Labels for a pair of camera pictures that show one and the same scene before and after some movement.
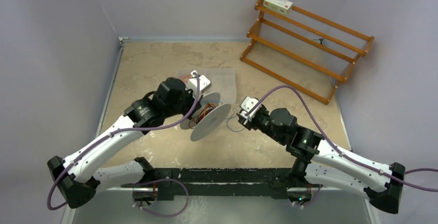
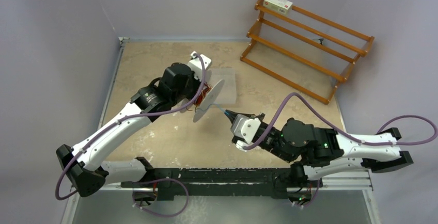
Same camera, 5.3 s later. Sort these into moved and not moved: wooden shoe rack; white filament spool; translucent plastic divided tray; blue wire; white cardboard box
Moved: blue wire; white filament spool
Not moved: white cardboard box; translucent plastic divided tray; wooden shoe rack
